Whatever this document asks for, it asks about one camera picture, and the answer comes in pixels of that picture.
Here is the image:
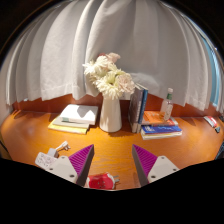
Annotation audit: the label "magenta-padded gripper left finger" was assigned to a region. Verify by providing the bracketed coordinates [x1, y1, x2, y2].
[45, 144, 95, 187]

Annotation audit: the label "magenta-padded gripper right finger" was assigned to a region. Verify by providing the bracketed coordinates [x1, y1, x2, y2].
[132, 144, 181, 187]

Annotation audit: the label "red and white charger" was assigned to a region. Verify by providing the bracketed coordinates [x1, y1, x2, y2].
[85, 172, 120, 190]

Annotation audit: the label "blue flat book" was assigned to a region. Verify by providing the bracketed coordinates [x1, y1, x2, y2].
[140, 124, 183, 141]

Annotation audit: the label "yellow flat book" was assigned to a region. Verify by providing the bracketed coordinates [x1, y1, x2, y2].
[47, 120, 89, 135]

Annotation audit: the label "thin white green book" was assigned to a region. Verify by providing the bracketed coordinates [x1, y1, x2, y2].
[52, 116, 90, 130]

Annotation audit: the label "orange flat book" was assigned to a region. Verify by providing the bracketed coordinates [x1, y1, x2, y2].
[142, 110, 179, 127]

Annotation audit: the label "thick white book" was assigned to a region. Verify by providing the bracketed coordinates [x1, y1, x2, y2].
[59, 103, 100, 126]

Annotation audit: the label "clear bottle green cap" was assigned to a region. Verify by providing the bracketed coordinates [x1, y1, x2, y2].
[159, 87, 175, 122]

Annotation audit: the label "dark chair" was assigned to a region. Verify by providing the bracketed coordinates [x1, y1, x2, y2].
[215, 141, 224, 161]

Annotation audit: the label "blue upright book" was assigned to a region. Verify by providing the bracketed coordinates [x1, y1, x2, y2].
[137, 87, 149, 133]

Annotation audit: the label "grey upright book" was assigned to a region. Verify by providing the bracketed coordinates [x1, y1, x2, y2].
[128, 83, 145, 134]

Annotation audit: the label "white ceramic vase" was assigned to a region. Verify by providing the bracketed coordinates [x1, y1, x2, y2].
[99, 96, 123, 133]

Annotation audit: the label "white and pink flowers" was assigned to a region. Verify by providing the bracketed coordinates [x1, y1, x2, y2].
[82, 52, 136, 101]

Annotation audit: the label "window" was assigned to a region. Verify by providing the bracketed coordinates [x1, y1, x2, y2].
[203, 36, 222, 108]

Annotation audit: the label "white curtain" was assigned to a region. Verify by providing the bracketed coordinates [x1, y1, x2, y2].
[0, 0, 224, 113]

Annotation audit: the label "white plug with cable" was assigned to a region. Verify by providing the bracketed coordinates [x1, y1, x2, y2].
[47, 140, 72, 158]

